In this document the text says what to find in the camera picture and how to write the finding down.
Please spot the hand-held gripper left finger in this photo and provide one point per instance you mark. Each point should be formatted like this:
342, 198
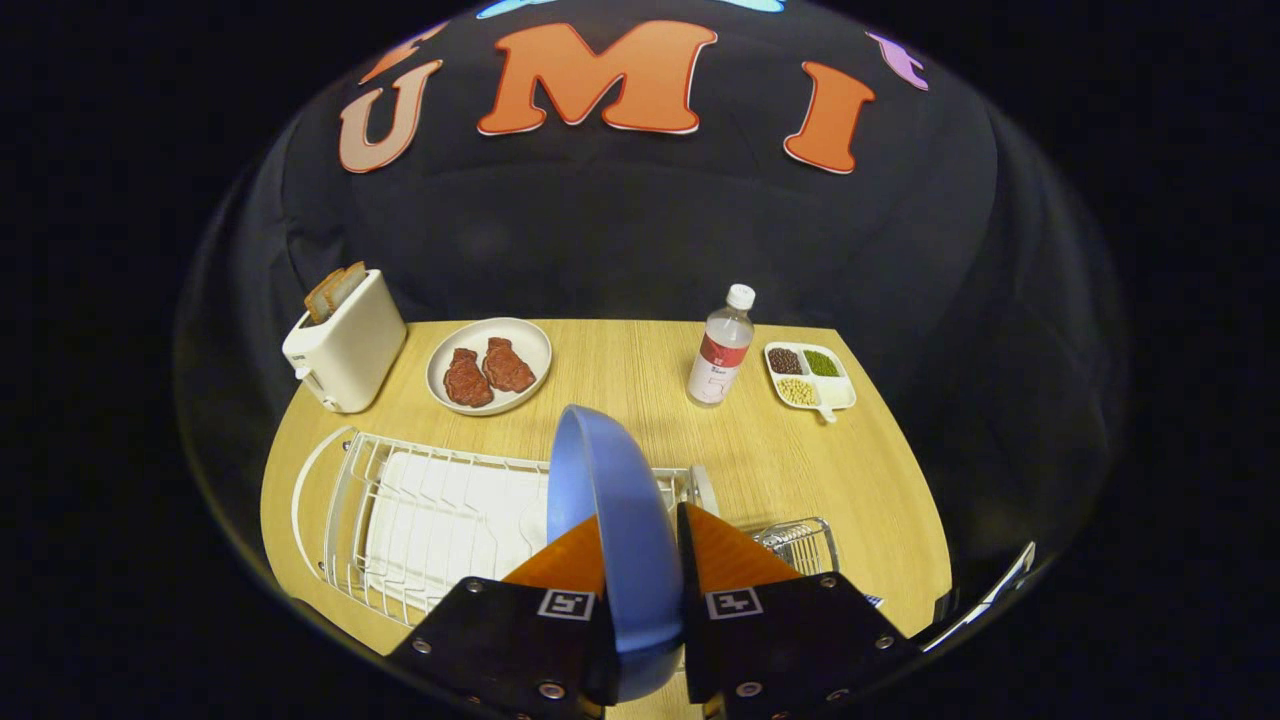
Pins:
520, 640

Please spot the blue plate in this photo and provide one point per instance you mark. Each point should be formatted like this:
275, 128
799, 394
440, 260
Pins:
620, 520

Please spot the pile of yellow beans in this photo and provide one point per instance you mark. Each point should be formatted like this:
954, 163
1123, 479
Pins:
797, 391

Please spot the white toaster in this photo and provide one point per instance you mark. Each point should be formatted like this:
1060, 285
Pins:
350, 350

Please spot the brown toast slice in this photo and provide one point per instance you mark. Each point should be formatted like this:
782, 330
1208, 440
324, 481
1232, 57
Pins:
350, 280
322, 298

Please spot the white divided dish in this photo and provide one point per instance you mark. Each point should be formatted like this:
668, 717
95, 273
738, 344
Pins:
838, 392

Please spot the clear water bottle red label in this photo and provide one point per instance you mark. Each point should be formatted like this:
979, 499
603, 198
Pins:
718, 360

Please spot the red meat piece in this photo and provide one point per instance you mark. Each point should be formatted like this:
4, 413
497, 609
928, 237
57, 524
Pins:
508, 366
467, 380

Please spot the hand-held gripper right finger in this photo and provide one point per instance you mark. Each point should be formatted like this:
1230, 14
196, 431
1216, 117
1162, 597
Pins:
790, 640

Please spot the beige round plate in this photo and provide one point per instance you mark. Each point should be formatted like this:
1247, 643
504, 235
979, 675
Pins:
455, 335

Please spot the pile of green beans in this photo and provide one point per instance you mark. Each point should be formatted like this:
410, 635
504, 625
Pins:
822, 363

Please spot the pile of brown beans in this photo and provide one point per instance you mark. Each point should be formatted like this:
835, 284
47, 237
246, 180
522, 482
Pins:
784, 360

